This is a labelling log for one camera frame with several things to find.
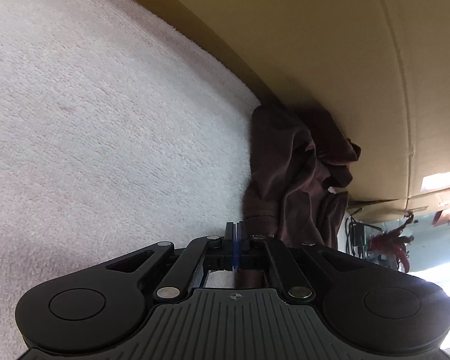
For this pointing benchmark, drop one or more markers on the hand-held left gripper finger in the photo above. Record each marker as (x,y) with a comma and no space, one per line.
(242,247)
(232,247)

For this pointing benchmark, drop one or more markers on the maroon long-sleeved top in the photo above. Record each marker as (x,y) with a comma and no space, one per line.
(285,165)

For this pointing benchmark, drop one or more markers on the black charger adapter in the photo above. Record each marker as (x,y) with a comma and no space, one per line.
(357,234)

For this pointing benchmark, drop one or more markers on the large brown cardboard sheet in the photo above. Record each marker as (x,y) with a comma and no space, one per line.
(322,45)
(382,210)

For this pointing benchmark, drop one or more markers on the white shipping label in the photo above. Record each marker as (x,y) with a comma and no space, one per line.
(440,180)

